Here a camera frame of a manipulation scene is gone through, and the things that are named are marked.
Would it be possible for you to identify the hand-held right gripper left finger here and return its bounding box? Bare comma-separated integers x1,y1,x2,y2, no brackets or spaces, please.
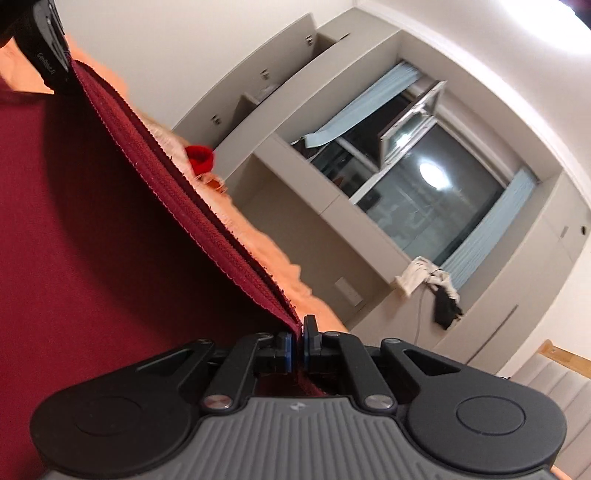
127,332,296,412

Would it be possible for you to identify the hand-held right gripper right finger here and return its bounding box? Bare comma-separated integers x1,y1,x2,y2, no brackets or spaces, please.
301,315,466,412

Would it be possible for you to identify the dark red sweater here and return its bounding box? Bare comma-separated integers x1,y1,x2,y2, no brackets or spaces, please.
0,60,326,480

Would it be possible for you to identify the orange duvet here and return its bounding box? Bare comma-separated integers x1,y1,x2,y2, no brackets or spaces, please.
0,32,349,335

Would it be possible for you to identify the white garment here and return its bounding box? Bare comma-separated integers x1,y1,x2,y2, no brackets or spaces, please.
394,256,453,298

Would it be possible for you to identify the grey built-in wardrobe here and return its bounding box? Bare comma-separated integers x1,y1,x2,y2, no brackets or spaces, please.
173,13,591,365

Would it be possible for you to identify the black garment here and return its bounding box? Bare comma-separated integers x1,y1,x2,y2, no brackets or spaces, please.
431,286,464,330

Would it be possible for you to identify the pink fuzzy cloth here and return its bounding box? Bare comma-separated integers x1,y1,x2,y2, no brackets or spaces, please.
148,122,204,183

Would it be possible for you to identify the large window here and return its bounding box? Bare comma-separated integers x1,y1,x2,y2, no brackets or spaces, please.
295,80,509,264

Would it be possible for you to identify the red knit hat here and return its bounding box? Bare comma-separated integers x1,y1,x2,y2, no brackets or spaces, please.
185,144,217,176

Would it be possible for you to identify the grey wardrobe door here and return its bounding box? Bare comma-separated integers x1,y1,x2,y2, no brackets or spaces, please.
173,13,319,139

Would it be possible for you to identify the light blue curtain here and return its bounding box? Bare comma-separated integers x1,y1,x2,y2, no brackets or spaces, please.
300,60,416,148
441,167,539,287

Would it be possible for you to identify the open window sash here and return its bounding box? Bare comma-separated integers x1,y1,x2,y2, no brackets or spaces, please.
378,80,448,164

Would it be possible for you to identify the grey padded wooden headboard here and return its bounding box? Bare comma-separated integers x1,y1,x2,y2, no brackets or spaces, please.
496,339,591,416

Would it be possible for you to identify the white wall socket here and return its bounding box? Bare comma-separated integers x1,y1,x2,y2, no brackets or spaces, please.
333,277,363,305

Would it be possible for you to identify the black cable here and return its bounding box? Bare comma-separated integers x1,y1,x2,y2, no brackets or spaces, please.
416,281,432,344

